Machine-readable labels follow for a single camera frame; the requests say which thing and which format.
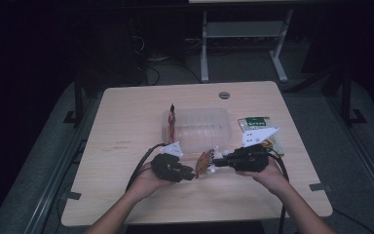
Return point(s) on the green-topped food pouch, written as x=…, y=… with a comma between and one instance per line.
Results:
x=256, y=122

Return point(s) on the red and black snack packet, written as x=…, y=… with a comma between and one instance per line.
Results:
x=172, y=123

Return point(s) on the black metal stand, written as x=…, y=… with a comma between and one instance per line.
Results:
x=78, y=97
x=346, y=97

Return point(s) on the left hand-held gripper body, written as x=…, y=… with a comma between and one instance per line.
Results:
x=165, y=165

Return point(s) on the clear plastic container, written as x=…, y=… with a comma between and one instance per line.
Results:
x=204, y=130

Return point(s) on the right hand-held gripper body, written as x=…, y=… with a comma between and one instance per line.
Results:
x=250, y=159

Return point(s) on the person's left hand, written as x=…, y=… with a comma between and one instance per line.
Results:
x=146, y=183

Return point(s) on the person's dark clothing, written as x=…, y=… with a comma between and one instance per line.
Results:
x=194, y=228

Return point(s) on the white metal desk frame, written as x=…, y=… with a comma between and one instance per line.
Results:
x=243, y=29

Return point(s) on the red-topped spouted food pouch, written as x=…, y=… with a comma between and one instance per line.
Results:
x=204, y=164

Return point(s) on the person's right hand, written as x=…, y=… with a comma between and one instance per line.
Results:
x=272, y=178

